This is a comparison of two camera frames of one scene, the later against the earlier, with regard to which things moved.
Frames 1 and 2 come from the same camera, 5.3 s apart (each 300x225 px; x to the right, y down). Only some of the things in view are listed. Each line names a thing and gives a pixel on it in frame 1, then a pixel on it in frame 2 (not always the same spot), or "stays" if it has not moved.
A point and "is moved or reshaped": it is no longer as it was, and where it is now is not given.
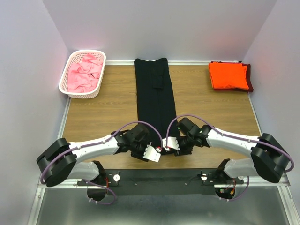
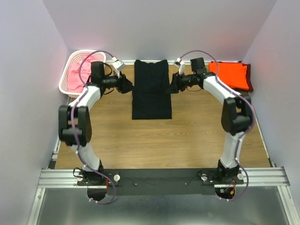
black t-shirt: x=153 y=97 is moved or reshaped
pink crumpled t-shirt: x=83 y=77 stays
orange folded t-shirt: x=224 y=75 stays
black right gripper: x=182 y=151 to x=172 y=88
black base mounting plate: x=160 y=182 stays
